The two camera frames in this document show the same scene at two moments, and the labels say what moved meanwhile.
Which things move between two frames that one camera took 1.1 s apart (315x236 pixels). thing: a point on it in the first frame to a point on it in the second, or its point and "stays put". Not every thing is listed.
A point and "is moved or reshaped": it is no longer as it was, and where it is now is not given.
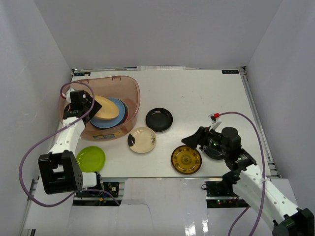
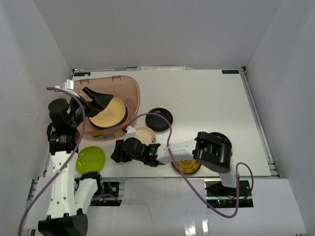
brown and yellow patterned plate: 185,160 stays put
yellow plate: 108,110 is moved or reshaped
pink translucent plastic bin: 126,87 stays put
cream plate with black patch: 141,139 stays put
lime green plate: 91,159 stays put
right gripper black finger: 195,139 to 119,155
